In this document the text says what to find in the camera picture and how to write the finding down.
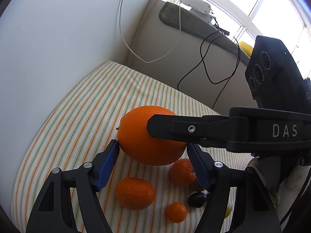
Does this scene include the white power strip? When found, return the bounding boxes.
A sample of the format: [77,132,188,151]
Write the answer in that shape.
[180,0,211,15]

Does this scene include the mandarin with stem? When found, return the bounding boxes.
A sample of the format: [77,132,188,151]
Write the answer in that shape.
[169,158,196,186]

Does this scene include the dark plum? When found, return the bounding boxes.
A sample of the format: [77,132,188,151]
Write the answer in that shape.
[187,192,206,208]

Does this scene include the black camera box right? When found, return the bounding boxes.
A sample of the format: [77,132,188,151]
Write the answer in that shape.
[245,35,310,114]

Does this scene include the white cable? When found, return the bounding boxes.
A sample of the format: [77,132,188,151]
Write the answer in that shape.
[119,0,182,64]

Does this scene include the black cable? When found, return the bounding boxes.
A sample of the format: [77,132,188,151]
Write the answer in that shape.
[176,16,242,110]

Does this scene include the large orange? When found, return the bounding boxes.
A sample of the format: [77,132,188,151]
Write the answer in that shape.
[117,106,186,166]

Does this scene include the brown kiwi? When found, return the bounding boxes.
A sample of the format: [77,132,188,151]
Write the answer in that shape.
[189,178,205,192]

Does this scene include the small kumquat orange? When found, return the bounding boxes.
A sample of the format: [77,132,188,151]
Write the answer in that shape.
[166,202,187,223]

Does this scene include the green plum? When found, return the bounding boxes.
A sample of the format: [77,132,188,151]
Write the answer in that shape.
[225,203,232,218]

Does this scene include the medium mandarin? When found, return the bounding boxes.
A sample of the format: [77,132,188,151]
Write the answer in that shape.
[115,177,156,211]

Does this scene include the striped table cloth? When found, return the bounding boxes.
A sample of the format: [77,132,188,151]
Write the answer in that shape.
[10,60,254,233]

